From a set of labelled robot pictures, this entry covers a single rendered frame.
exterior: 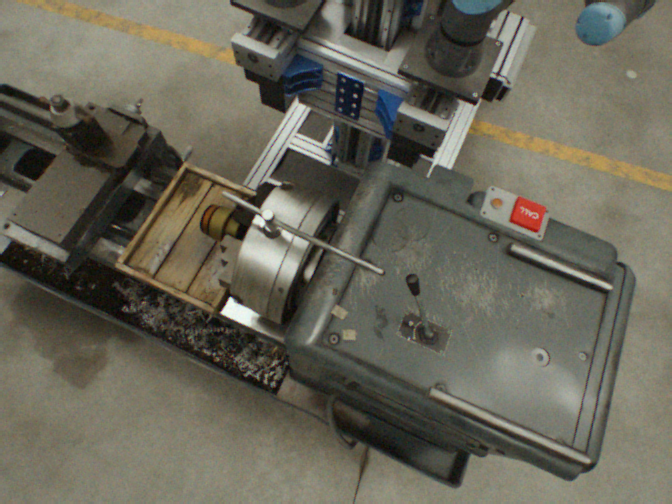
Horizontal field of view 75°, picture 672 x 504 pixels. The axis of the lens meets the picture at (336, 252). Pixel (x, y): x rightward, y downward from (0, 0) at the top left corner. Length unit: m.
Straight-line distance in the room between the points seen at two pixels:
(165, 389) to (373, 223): 1.48
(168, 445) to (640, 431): 2.08
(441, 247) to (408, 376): 0.26
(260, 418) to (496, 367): 1.37
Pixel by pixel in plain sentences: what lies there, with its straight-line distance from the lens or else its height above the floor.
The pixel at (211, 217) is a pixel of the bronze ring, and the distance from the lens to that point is 1.05.
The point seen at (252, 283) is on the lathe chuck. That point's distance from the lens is 0.91.
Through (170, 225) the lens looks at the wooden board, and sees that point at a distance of 1.33.
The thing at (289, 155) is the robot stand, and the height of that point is 0.21.
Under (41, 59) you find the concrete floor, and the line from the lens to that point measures 3.19.
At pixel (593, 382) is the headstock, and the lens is 0.94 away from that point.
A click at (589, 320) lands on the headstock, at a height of 1.26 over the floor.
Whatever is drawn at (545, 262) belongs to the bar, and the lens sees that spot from 0.93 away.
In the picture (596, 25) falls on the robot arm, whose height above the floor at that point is 1.47.
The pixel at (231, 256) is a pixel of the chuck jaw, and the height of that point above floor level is 1.11.
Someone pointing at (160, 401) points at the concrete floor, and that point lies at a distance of 2.14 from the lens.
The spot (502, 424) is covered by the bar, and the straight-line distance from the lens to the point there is 0.83.
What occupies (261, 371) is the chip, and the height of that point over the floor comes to 0.58.
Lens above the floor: 2.04
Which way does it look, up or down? 69 degrees down
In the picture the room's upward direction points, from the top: 9 degrees clockwise
